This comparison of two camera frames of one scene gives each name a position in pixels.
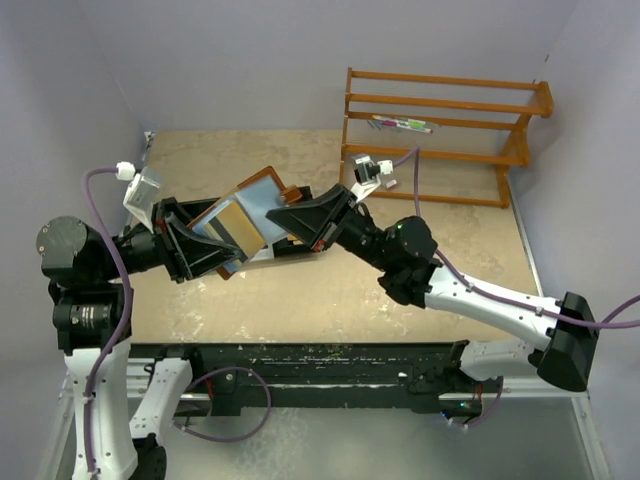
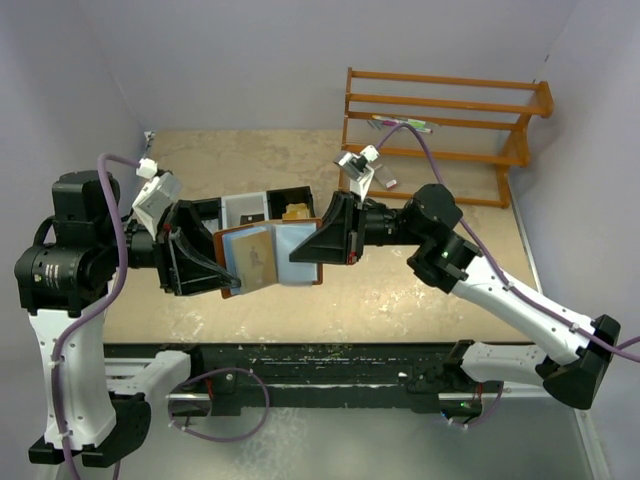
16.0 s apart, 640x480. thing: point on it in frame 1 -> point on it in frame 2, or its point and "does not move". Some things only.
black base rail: (224, 376) does not move
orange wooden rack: (519, 158) does not move
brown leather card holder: (240, 220) -> (258, 255)
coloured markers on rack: (380, 122) does not move
